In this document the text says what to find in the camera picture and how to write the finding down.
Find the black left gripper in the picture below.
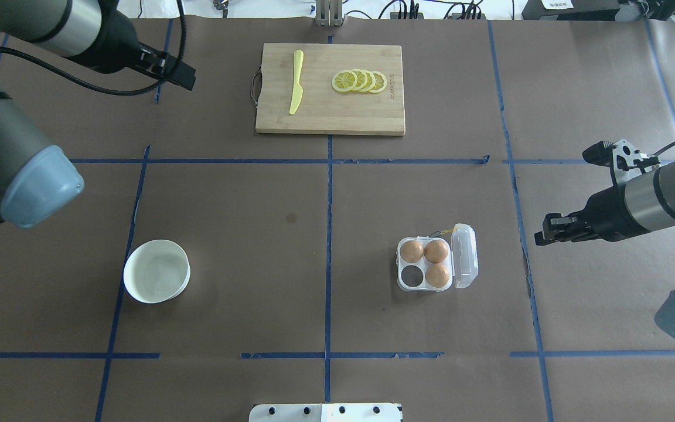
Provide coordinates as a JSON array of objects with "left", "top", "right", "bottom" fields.
[{"left": 133, "top": 43, "right": 196, "bottom": 91}]

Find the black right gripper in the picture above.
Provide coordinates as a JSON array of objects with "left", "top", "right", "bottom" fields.
[{"left": 534, "top": 186, "right": 649, "bottom": 246}]

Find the brown egg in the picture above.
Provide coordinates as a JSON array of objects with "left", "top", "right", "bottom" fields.
[
  {"left": 424, "top": 239, "right": 449, "bottom": 264},
  {"left": 424, "top": 264, "right": 452, "bottom": 289},
  {"left": 400, "top": 240, "right": 424, "bottom": 263}
]

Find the clear plastic egg box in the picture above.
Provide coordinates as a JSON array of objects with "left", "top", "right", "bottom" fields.
[{"left": 396, "top": 223, "right": 479, "bottom": 292}]

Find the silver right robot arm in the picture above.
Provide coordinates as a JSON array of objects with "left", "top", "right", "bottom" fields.
[{"left": 534, "top": 161, "right": 675, "bottom": 339}]

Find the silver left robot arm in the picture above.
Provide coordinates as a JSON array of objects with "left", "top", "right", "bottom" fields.
[{"left": 0, "top": 1, "right": 196, "bottom": 229}]

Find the black computer box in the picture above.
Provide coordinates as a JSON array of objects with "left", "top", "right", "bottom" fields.
[{"left": 521, "top": 1, "right": 621, "bottom": 21}]

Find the yellow plastic knife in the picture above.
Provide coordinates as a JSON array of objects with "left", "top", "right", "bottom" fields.
[{"left": 289, "top": 50, "right": 305, "bottom": 115}]

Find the bamboo cutting board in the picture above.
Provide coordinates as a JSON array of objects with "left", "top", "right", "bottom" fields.
[{"left": 255, "top": 43, "right": 405, "bottom": 136}]

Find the yellow lemon slice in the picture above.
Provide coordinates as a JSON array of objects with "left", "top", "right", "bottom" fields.
[
  {"left": 351, "top": 69, "right": 369, "bottom": 93},
  {"left": 330, "top": 70, "right": 359, "bottom": 93},
  {"left": 368, "top": 72, "right": 387, "bottom": 94},
  {"left": 359, "top": 70, "right": 376, "bottom": 93}
]

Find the white ceramic bowl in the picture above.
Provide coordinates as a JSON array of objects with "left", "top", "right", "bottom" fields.
[{"left": 122, "top": 239, "right": 191, "bottom": 304}]

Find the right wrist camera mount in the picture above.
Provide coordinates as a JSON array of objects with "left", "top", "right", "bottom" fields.
[{"left": 582, "top": 139, "right": 660, "bottom": 186}]

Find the aluminium frame post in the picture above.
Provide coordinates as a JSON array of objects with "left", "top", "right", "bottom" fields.
[{"left": 315, "top": 0, "right": 345, "bottom": 27}]

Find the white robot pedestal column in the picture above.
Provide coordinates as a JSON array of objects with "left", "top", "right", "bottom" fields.
[{"left": 248, "top": 402, "right": 404, "bottom": 421}]

